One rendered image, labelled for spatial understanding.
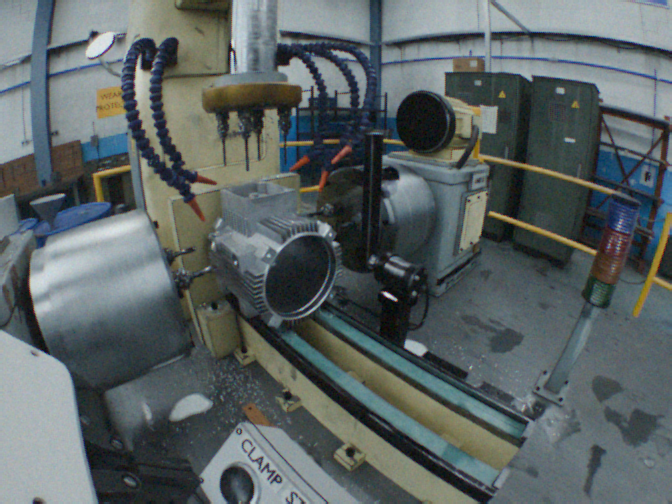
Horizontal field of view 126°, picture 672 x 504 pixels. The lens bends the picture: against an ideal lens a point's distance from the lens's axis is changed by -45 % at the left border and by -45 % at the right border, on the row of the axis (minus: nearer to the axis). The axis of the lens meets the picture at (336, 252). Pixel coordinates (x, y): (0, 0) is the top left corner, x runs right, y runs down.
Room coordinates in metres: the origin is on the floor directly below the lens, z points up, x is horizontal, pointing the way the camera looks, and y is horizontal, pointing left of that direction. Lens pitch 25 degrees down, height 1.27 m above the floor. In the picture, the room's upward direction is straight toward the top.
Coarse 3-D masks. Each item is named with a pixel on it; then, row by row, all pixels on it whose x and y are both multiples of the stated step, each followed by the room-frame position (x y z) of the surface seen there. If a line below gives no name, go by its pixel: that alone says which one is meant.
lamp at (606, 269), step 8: (600, 256) 0.34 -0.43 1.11; (608, 256) 0.33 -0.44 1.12; (592, 264) 0.36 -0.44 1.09; (600, 264) 0.34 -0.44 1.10; (608, 264) 0.32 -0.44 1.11; (616, 264) 0.31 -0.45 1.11; (592, 272) 0.35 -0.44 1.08; (600, 272) 0.33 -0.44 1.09; (608, 272) 0.32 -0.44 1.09; (616, 272) 0.31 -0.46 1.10; (600, 280) 0.33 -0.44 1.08; (608, 280) 0.31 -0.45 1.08; (616, 280) 0.31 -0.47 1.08
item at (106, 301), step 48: (48, 240) 0.27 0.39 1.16; (96, 240) 0.29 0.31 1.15; (144, 240) 0.32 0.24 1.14; (48, 288) 0.21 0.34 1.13; (96, 288) 0.24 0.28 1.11; (144, 288) 0.28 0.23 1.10; (48, 336) 0.18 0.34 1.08; (96, 336) 0.21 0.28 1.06; (144, 336) 0.25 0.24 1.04; (96, 384) 0.19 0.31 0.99
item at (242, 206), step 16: (224, 192) 0.55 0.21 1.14; (240, 192) 0.59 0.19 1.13; (256, 192) 0.62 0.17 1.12; (272, 192) 0.60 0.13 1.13; (288, 192) 0.54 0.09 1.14; (224, 208) 0.55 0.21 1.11; (240, 208) 0.50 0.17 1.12; (256, 208) 0.49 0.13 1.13; (272, 208) 0.51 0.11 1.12; (288, 208) 0.54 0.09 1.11; (240, 224) 0.50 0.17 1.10
